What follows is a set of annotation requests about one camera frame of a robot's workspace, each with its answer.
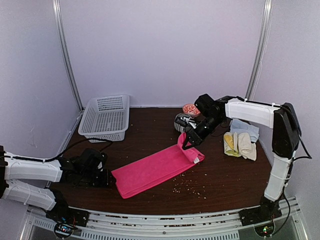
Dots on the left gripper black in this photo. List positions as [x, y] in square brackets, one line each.
[106, 180]

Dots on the beige towel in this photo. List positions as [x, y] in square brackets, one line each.
[246, 148]

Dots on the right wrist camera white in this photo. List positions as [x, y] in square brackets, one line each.
[185, 121]

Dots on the aluminium front rail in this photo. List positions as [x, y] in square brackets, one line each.
[221, 225]

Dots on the aluminium corner post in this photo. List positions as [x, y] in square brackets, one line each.
[261, 48]
[65, 54]

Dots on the grey striped ceramic mug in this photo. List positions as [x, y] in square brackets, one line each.
[178, 128]

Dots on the white perforated plastic basket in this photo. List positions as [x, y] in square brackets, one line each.
[105, 118]

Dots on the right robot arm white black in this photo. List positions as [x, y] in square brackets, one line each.
[286, 137]

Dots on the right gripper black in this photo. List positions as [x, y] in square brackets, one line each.
[197, 138]

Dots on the left aluminium corner post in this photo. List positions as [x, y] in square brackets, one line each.
[65, 54]

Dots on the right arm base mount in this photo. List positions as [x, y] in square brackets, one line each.
[256, 215]

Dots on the light blue towel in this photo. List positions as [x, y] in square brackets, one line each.
[238, 126]

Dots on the yellow green patterned towel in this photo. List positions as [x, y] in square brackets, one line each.
[230, 143]

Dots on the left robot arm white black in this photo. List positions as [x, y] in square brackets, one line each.
[87, 169]

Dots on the right aluminium corner post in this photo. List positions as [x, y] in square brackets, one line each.
[261, 48]

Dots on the pink microfibre towel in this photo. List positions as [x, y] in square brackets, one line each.
[148, 172]

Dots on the red white patterned bowl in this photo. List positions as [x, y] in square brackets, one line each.
[191, 110]

